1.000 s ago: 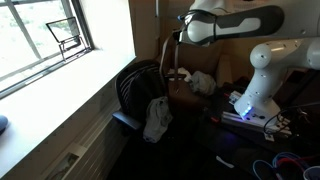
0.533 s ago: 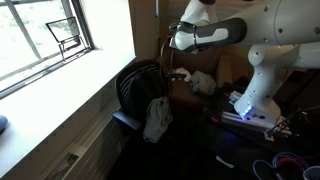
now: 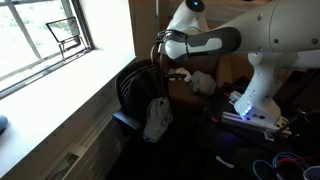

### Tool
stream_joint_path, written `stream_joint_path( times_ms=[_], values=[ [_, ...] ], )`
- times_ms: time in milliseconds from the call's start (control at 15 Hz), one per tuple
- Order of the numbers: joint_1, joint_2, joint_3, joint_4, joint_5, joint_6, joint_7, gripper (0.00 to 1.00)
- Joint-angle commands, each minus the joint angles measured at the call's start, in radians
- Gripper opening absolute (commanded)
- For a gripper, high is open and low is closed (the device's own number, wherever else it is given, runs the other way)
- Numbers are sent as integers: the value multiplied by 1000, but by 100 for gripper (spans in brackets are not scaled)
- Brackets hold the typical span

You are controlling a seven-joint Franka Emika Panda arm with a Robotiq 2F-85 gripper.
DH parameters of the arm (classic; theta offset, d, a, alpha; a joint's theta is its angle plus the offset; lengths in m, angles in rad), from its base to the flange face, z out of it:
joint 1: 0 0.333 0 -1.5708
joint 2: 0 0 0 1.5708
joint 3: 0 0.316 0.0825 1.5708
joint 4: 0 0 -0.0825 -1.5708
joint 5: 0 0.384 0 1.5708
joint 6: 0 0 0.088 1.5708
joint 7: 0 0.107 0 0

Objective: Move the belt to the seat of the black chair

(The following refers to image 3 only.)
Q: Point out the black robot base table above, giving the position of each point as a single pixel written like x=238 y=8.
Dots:
x=233 y=143

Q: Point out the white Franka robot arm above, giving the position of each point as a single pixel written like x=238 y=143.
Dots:
x=266 y=30

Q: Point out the white crumpled cloth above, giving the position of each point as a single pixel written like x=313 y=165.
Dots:
x=181 y=72

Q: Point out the red and blue cap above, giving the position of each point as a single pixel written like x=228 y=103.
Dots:
x=2 y=123

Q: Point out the white paper scrap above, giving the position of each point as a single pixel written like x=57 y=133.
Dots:
x=225 y=161

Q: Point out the black office chair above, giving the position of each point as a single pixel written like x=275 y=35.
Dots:
x=133 y=90

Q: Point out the brown leather armchair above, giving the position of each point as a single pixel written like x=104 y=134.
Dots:
x=186 y=93

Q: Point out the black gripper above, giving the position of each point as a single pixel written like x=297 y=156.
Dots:
x=160 y=45

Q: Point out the light grey crumpled cloth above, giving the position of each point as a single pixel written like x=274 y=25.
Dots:
x=203 y=82

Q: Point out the black clamp with red tip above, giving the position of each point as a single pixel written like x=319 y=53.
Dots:
x=215 y=119
x=227 y=95

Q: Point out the white wall heater unit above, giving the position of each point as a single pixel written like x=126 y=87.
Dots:
x=96 y=146

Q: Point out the aluminium mounting rail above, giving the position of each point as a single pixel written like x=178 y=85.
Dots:
x=250 y=121

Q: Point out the grey-blue crumpled cloth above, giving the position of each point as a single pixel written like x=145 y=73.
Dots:
x=158 y=118

